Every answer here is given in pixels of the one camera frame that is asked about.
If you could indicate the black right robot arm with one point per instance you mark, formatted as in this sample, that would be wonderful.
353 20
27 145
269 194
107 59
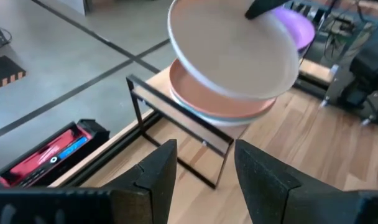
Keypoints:
369 68

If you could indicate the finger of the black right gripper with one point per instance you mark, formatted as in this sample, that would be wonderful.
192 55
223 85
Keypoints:
263 7

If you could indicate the red and black tool case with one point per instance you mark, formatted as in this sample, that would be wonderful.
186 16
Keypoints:
49 155

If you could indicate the peach plate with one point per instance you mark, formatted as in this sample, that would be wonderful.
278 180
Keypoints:
201 96

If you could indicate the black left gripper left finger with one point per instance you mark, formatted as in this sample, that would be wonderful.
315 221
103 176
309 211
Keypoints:
154 186

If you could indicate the wooden shelf with black frame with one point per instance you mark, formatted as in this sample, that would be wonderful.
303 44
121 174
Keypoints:
182 124

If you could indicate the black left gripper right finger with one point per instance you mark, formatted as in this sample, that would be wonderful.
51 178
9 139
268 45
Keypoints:
263 193

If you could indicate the off-white plate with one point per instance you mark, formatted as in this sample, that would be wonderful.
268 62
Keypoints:
232 53

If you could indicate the black mat with orange stripes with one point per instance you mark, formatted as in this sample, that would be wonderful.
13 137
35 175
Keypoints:
5 74

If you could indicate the lilac plate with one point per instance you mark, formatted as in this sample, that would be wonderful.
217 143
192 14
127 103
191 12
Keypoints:
297 28

